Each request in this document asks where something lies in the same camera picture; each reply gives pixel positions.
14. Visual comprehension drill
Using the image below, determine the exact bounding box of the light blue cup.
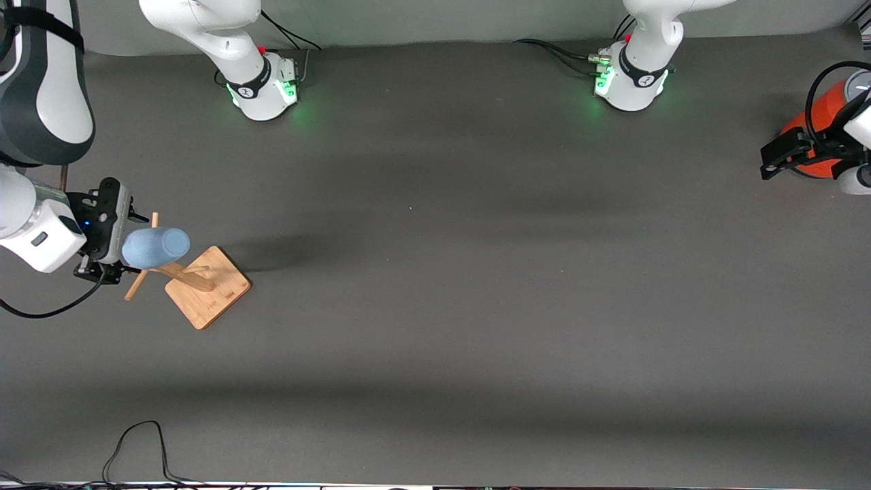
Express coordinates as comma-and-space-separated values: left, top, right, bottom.
121, 227, 191, 270

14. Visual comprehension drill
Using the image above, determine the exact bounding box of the wooden cup rack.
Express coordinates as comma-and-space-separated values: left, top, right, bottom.
125, 212, 251, 330

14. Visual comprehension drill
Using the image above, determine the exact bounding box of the orange cylindrical can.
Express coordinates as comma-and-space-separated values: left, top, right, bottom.
783, 77, 857, 179

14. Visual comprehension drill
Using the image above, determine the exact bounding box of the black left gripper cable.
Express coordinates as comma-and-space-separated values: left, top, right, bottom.
804, 61, 871, 144

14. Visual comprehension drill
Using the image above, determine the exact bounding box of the black looped table cable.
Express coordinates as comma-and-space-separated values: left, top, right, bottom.
102, 420, 205, 487

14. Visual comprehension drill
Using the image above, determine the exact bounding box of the black left base cable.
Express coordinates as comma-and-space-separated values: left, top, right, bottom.
513, 15, 635, 77

